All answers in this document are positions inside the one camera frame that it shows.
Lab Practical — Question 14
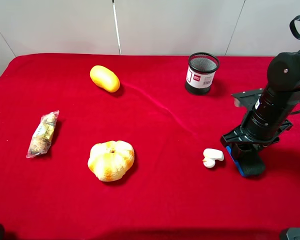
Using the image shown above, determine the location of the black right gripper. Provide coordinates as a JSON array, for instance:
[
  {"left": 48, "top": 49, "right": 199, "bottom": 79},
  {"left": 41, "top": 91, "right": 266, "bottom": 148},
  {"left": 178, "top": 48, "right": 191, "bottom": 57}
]
[{"left": 220, "top": 119, "right": 293, "bottom": 150}]

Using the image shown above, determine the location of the red velvet tablecloth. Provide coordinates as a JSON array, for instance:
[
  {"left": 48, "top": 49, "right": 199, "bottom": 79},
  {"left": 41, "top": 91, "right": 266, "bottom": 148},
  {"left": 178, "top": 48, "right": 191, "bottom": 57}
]
[{"left": 0, "top": 53, "right": 300, "bottom": 240}]

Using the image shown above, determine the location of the black mesh pen holder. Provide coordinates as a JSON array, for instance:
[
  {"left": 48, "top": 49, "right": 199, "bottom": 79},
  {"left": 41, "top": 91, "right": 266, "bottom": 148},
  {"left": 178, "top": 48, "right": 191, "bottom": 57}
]
[{"left": 185, "top": 52, "right": 220, "bottom": 96}]

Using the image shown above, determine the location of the dark object bottom right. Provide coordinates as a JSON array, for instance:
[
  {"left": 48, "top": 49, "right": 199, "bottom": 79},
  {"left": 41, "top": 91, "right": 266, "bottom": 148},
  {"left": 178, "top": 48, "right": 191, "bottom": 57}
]
[{"left": 279, "top": 227, "right": 300, "bottom": 240}]

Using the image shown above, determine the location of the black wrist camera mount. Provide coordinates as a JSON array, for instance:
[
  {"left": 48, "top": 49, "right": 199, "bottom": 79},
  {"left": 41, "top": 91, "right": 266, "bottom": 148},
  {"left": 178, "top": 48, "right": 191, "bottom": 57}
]
[{"left": 231, "top": 88, "right": 264, "bottom": 109}]

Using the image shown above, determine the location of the clear snack packet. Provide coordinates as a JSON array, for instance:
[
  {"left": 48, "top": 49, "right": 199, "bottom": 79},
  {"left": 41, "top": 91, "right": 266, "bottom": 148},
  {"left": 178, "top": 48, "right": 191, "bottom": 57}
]
[{"left": 26, "top": 110, "right": 60, "bottom": 158}]

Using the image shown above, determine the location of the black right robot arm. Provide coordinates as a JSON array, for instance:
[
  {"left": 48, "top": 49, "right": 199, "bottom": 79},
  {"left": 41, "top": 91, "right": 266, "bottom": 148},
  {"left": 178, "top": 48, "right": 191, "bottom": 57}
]
[{"left": 220, "top": 50, "right": 300, "bottom": 149}]

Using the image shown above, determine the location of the white toy duck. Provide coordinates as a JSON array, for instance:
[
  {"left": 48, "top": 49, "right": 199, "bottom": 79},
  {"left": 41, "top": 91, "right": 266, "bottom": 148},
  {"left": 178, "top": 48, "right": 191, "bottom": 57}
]
[{"left": 202, "top": 148, "right": 224, "bottom": 169}]

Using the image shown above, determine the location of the oval yellow bread roll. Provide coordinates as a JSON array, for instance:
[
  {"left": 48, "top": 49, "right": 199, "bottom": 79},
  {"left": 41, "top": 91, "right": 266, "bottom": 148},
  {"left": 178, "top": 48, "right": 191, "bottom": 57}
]
[{"left": 89, "top": 65, "right": 120, "bottom": 93}]

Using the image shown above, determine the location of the round pumpkin shaped bread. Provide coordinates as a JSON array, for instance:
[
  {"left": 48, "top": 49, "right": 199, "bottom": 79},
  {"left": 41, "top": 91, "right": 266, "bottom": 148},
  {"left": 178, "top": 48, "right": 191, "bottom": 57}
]
[{"left": 87, "top": 140, "right": 135, "bottom": 182}]

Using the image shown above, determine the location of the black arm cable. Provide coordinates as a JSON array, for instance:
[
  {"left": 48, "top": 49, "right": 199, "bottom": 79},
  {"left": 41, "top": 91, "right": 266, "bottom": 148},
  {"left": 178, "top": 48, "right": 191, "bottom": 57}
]
[{"left": 289, "top": 15, "right": 300, "bottom": 42}]

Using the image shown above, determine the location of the black felt blackboard eraser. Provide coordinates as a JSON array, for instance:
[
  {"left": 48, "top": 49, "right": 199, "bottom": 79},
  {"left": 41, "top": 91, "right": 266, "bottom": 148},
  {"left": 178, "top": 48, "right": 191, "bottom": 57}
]
[{"left": 226, "top": 143, "right": 266, "bottom": 177}]

